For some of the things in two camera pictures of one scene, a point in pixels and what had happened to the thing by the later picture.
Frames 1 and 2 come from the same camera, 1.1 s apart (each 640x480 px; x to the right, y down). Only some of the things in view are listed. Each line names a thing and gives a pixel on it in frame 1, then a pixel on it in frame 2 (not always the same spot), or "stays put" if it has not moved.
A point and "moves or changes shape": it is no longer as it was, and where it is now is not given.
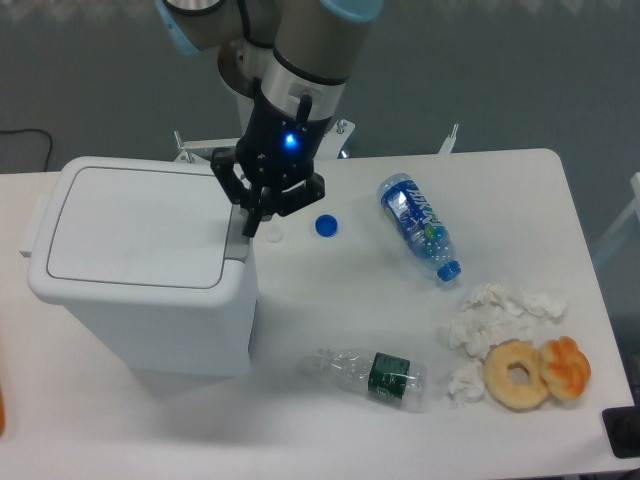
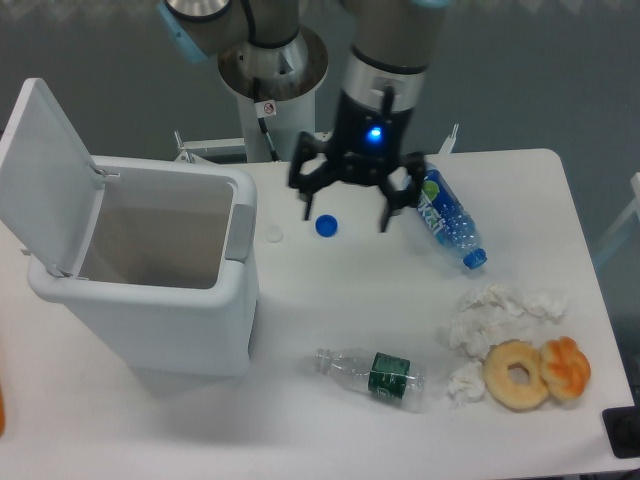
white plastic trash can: (151, 255) moves or changes shape
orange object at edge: (2, 411) stays put
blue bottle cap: (326, 225) stays put
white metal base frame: (338, 133) stays put
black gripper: (276, 149) → (365, 143)
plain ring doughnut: (506, 393) stays put
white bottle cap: (274, 234) stays put
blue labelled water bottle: (419, 225) → (449, 219)
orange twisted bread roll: (564, 368) stays put
